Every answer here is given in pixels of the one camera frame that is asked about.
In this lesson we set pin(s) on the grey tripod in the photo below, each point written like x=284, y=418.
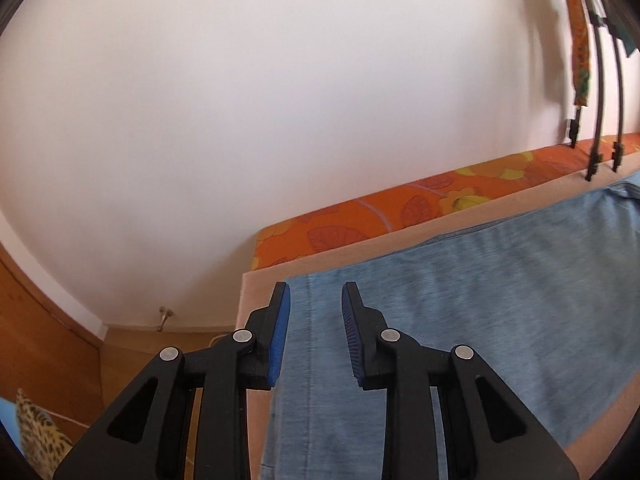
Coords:
x=601, y=15

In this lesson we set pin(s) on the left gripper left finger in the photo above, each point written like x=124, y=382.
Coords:
x=269, y=326

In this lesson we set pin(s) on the metal door stopper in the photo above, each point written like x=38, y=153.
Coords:
x=165, y=315

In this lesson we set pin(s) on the pink bed blanket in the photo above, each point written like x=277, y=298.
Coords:
x=593, y=447

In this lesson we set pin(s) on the leopard print cushion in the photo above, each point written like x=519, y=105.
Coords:
x=43, y=444

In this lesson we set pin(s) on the wooden door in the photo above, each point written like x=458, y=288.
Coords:
x=47, y=355

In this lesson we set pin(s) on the light blue denim jeans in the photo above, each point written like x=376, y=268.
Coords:
x=549, y=299

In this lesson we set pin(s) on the orange floral bed sheet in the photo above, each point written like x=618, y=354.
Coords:
x=422, y=200

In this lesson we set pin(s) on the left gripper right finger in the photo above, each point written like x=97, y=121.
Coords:
x=363, y=325

